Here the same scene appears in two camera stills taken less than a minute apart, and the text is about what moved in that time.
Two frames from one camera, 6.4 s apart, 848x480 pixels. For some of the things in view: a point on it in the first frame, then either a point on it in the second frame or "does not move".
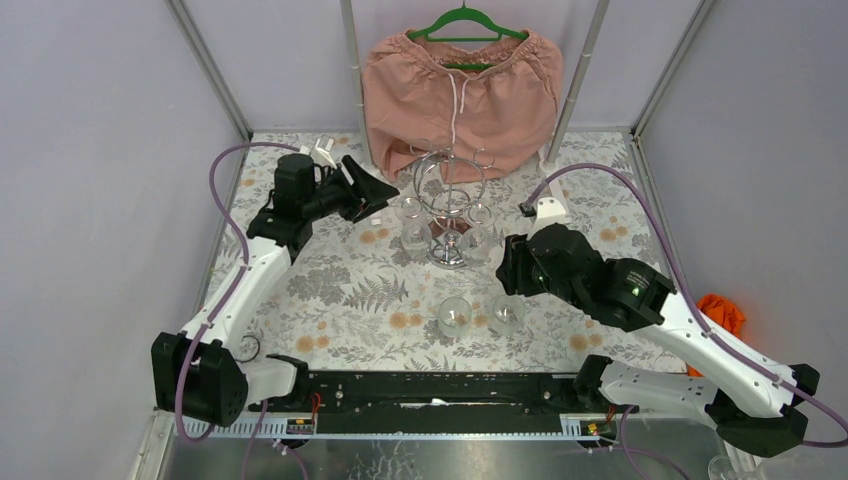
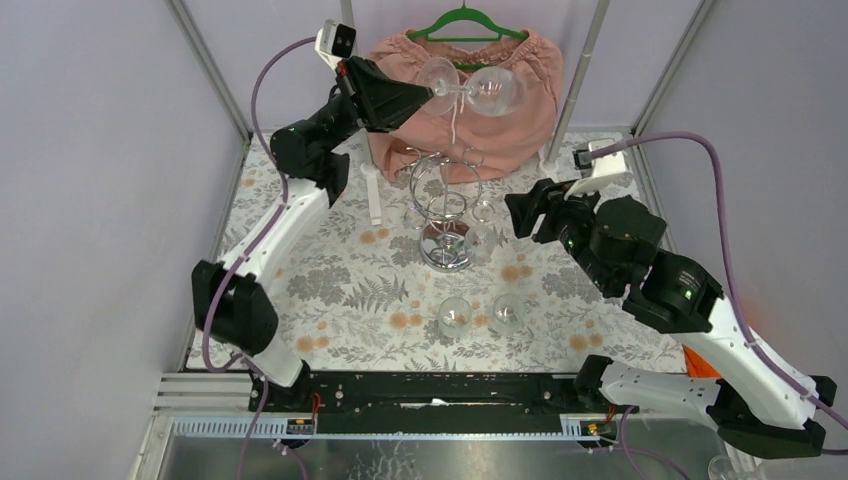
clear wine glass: [507, 314] does not move
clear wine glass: [455, 317] does not move
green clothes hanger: [463, 13] does not move
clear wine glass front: [476, 242] does not move
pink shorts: [462, 111] does not move
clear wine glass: [416, 232] → [492, 91]
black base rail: [427, 394] does not move
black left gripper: [351, 192] → [357, 91]
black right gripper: [512, 270] → [524, 207]
